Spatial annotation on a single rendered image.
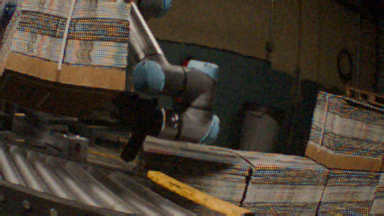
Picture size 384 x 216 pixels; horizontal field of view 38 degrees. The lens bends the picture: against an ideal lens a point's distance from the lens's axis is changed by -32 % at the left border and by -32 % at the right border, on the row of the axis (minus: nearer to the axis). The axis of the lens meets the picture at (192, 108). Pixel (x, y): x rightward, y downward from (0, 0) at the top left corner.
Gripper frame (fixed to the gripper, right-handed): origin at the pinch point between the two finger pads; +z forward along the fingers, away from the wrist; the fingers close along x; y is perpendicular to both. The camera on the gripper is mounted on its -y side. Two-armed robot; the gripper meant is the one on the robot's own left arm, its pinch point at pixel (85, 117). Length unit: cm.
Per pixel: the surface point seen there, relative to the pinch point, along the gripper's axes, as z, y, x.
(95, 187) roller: 10.5, -23.8, 34.9
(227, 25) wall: -395, 314, -591
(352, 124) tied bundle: -84, 6, 12
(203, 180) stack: -38.5, -9.0, -10.0
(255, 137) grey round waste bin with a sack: -426, 170, -582
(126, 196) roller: 4.1, -24.6, 36.8
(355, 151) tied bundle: -88, -3, 11
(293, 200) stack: -67, -17, -3
